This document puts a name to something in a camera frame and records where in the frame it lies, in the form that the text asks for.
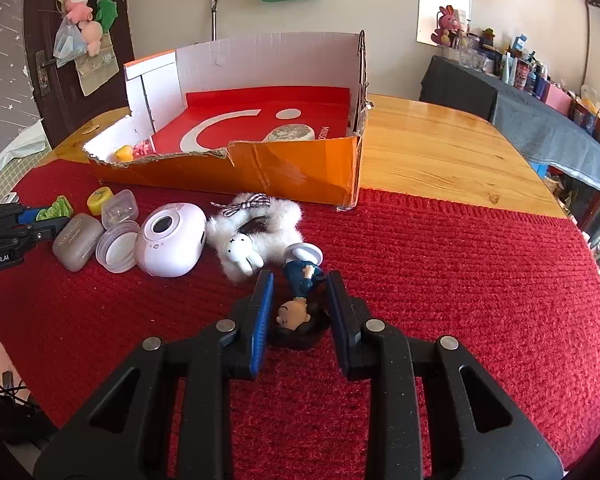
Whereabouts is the brown door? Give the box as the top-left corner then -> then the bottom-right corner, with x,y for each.
22,0 -> 137,150

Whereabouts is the green hanging plush toy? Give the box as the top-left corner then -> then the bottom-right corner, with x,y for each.
95,0 -> 119,32

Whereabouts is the door handle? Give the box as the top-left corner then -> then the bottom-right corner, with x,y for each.
34,50 -> 57,97

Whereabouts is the red woven mat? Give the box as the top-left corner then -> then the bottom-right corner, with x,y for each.
0,160 -> 600,471

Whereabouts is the row of bottles and jars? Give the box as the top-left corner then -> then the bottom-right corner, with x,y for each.
455,27 -> 600,156

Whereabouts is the beige cloth pouch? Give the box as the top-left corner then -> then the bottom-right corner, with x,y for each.
75,51 -> 119,97

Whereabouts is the pink figurine with yellow head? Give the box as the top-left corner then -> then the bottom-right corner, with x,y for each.
111,142 -> 155,164

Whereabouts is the clear round lid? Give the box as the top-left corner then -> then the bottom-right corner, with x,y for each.
95,220 -> 142,275

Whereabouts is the grey rounded case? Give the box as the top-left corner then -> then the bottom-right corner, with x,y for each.
52,213 -> 106,272

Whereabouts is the orange and white cardboard box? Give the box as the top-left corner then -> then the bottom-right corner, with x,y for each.
82,30 -> 374,212

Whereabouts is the yellow round container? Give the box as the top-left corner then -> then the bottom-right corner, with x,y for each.
86,186 -> 117,216

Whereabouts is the small clear plastic box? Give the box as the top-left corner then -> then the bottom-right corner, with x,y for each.
101,189 -> 140,229

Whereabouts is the green chenille scrunchie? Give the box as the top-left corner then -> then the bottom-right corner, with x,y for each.
36,197 -> 74,222

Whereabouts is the sailor figurine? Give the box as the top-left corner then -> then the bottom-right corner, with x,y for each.
270,242 -> 332,351

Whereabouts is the clear plastic bag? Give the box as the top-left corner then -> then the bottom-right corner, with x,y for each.
53,20 -> 89,69

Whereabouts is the pink rabbit plush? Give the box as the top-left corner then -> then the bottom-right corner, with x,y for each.
431,5 -> 462,47

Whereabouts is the white cream jar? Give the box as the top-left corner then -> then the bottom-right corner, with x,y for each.
262,124 -> 315,144

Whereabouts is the white fluffy bunny plush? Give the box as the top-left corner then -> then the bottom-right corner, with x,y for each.
205,192 -> 304,284

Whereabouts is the cloth-covered side table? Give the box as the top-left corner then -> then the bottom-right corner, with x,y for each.
419,55 -> 600,194

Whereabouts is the red paper liner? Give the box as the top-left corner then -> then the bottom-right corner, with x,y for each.
150,87 -> 353,157

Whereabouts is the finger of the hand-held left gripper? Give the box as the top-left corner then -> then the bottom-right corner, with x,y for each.
0,203 -> 43,227
0,217 -> 72,243

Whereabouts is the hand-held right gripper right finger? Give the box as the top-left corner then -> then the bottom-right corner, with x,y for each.
326,270 -> 566,480

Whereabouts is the pink oval case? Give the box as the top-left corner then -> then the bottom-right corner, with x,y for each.
133,201 -> 209,279

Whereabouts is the pink hanging plush toy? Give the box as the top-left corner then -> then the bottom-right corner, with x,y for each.
62,0 -> 104,57

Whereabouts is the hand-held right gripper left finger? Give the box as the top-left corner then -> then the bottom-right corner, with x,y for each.
32,270 -> 276,480

